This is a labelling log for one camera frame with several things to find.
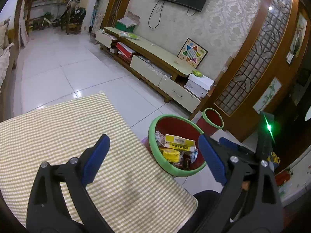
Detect yellow medicine box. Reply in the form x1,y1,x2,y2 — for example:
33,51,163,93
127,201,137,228
165,134,196,147

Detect newspaper ball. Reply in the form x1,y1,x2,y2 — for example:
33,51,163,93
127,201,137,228
155,131,166,147

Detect blue white small wrapper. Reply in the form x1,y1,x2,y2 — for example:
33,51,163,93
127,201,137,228
189,148,198,163

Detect green rimmed red trash bin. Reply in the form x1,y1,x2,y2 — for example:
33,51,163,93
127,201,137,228
144,115,207,177

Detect small red green bin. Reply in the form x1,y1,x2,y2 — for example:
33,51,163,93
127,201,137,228
196,108,224,137

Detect wooden lattice door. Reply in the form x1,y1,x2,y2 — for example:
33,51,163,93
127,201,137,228
199,0,310,142

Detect white shoe box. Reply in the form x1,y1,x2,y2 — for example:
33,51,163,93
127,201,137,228
184,74,214,98

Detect checkered yellow tablecloth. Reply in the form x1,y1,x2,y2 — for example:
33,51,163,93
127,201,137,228
1,94,198,232

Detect flat yellow packet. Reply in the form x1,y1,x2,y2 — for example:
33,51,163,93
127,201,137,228
165,143,196,153

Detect yellow orange snack box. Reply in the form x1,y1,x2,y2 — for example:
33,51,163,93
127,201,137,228
162,149,180,163

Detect chinese checkers board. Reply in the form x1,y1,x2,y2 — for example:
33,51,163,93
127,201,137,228
177,38,208,68

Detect long tv cabinet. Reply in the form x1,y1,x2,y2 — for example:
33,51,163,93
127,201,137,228
95,27,201,113

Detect red book in cabinet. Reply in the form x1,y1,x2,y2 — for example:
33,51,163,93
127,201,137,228
116,42,136,58

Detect green open cardboard box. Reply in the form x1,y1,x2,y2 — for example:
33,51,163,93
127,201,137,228
115,11,140,33

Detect striped beige sofa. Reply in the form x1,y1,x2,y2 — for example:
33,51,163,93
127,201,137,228
0,16,17,117

